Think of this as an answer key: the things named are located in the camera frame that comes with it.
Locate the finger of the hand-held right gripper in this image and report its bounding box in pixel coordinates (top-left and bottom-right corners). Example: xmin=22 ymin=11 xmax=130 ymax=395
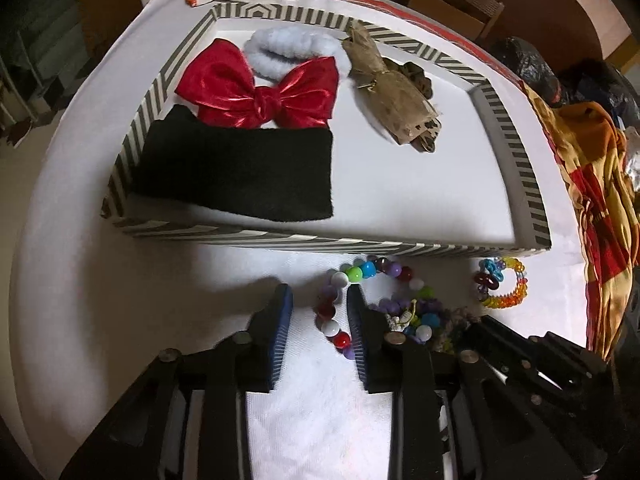
xmin=530 ymin=331 xmax=618 ymax=401
xmin=467 ymin=316 xmax=621 ymax=473

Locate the large colourful bead bracelet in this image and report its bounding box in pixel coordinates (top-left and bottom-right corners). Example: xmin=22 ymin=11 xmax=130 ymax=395
xmin=314 ymin=255 xmax=437 ymax=361

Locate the brown bow scrunchie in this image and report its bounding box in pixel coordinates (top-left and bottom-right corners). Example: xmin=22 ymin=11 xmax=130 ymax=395
xmin=341 ymin=20 xmax=444 ymax=154

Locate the round brown wooden tabletop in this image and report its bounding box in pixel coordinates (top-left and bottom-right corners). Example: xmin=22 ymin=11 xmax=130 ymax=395
xmin=460 ymin=0 xmax=632 ymax=77

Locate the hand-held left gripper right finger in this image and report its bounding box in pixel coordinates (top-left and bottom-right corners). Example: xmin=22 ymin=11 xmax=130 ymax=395
xmin=346 ymin=286 xmax=586 ymax=480

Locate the striped shallow box tray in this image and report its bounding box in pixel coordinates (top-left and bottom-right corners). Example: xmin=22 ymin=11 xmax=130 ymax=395
xmin=100 ymin=2 xmax=553 ymax=262

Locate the small bead bracelet with charm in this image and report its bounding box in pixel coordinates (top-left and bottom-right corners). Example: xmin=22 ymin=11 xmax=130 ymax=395
xmin=377 ymin=297 xmax=447 ymax=350

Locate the orange and red blanket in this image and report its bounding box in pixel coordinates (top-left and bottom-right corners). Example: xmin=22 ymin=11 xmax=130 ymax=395
xmin=522 ymin=82 xmax=640 ymax=362

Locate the white fluffy scrunchie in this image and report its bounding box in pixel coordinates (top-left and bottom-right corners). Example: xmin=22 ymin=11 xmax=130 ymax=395
xmin=244 ymin=27 xmax=344 ymax=81

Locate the black plastic bag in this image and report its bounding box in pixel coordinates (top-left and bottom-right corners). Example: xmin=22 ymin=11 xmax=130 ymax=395
xmin=489 ymin=36 xmax=562 ymax=107
xmin=557 ymin=59 xmax=640 ymax=127

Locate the purple woven bracelet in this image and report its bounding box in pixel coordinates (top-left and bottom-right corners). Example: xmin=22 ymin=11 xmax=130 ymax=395
xmin=430 ymin=305 xmax=482 ymax=356

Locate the white tablecloth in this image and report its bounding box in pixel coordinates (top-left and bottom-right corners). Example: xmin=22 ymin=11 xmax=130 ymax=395
xmin=10 ymin=0 xmax=601 ymax=480

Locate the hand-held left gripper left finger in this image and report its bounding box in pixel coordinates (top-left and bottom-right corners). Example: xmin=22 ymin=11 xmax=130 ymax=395
xmin=60 ymin=283 xmax=293 ymax=480

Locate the black headband with red bow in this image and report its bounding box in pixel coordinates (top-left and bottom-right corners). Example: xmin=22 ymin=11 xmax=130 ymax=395
xmin=129 ymin=40 xmax=341 ymax=222

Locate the rainbow translucent bead bracelet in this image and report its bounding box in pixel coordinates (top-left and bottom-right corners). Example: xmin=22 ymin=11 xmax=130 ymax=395
xmin=475 ymin=256 xmax=530 ymax=311

